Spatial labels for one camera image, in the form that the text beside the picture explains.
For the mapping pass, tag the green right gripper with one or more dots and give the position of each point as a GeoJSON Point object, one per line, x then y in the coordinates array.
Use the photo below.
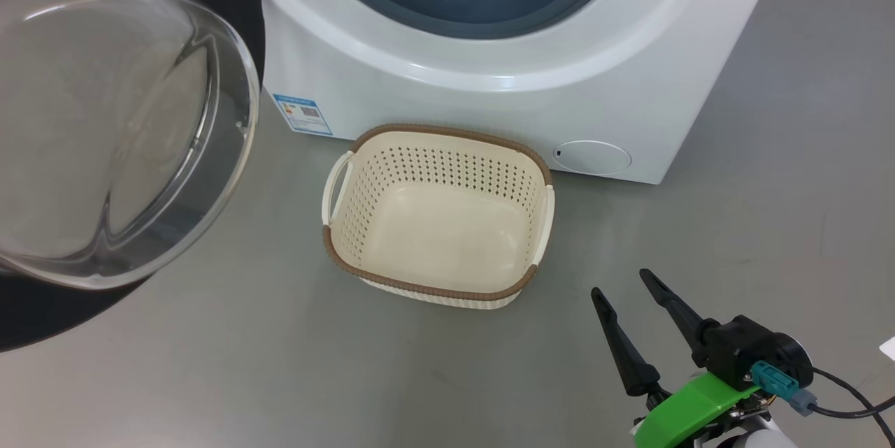
{"type": "Point", "coordinates": [689, 406]}

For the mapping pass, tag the round black glass washer door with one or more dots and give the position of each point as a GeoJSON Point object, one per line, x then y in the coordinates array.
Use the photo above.
{"type": "Point", "coordinates": [105, 119]}

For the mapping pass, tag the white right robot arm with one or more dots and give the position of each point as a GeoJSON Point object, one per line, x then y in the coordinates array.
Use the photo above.
{"type": "Point", "coordinates": [759, 439]}

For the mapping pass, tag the white front-load washing machine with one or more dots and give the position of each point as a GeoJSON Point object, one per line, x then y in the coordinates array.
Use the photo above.
{"type": "Point", "coordinates": [489, 98]}

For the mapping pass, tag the round white filter cover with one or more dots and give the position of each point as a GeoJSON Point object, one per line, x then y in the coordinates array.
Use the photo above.
{"type": "Point", "coordinates": [591, 157]}

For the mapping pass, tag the white paper scrap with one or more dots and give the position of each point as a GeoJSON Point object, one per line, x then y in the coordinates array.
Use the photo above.
{"type": "Point", "coordinates": [889, 348]}

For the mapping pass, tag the cream perforated laundry basket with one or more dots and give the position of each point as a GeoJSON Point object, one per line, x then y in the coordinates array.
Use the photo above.
{"type": "Point", "coordinates": [433, 238]}

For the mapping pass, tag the blue energy label sticker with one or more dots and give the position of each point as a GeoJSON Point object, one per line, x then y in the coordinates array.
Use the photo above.
{"type": "Point", "coordinates": [303, 114]}

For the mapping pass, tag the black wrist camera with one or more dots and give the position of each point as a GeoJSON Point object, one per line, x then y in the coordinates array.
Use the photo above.
{"type": "Point", "coordinates": [752, 350]}

